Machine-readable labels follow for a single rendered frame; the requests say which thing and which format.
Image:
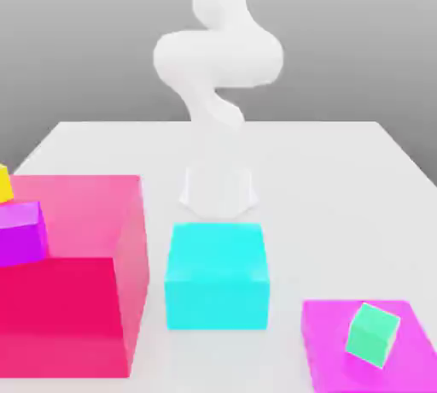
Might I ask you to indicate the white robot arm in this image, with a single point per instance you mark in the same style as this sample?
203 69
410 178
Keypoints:
218 58

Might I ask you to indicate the small purple cube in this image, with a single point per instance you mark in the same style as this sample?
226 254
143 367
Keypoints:
20 235

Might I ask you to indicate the small yellow cube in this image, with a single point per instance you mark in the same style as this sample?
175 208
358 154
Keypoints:
4 183

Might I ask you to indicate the small green cube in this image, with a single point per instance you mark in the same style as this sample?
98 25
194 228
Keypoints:
370 336

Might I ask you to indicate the large cyan box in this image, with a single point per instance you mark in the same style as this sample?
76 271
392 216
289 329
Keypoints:
216 276

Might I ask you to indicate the large pink box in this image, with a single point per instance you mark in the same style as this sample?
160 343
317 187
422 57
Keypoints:
68 297

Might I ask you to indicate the large magenta box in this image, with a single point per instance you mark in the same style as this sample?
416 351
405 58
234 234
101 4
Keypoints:
327 338

